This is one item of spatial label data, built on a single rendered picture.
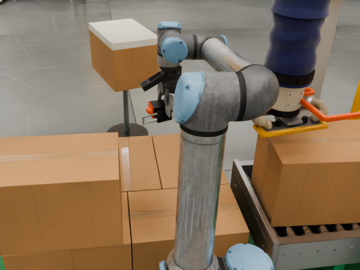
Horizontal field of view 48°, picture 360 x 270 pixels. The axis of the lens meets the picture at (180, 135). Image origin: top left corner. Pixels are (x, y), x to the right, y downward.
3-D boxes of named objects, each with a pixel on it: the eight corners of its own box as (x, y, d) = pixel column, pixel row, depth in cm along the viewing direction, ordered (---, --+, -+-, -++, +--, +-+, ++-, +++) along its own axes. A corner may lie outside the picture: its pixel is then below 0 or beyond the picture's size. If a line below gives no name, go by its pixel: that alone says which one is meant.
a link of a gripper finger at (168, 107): (182, 114, 162) (178, 92, 163) (168, 116, 161) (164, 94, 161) (180, 115, 165) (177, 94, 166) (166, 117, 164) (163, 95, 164)
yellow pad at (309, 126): (315, 118, 195) (317, 109, 192) (327, 128, 187) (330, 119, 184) (252, 127, 186) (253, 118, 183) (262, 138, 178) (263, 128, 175)
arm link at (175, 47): (195, 39, 138) (189, 28, 148) (162, 39, 136) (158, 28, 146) (193, 65, 143) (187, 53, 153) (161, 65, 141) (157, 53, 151)
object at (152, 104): (166, 108, 177) (166, 98, 174) (171, 116, 171) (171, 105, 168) (148, 110, 175) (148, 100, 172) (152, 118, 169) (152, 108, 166)
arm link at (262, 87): (300, 78, 88) (223, 29, 149) (245, 79, 86) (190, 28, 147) (293, 127, 92) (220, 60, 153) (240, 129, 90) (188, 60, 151)
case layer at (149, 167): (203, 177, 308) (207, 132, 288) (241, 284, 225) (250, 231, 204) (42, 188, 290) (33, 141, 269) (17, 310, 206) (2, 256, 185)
